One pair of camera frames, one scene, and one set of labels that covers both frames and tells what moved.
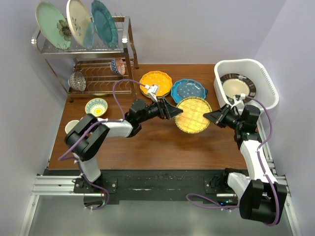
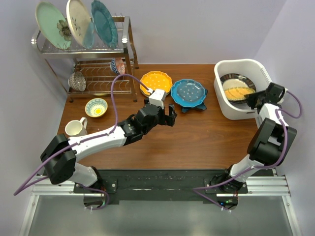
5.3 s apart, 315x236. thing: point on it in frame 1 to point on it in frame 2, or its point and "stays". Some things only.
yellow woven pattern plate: [192, 120] to [237, 94]
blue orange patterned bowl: [117, 66] stays
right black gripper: [218, 117] to [250, 97]
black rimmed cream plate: [235, 84] stays
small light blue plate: [89, 39] stays
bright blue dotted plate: [185, 88] stays
